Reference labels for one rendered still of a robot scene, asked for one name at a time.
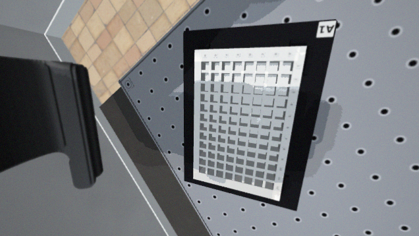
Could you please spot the black rectangular frame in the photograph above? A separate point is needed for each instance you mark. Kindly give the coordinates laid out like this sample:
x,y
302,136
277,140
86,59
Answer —
x,y
318,36

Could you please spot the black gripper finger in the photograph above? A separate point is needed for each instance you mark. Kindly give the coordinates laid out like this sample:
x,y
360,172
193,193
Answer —
x,y
47,107

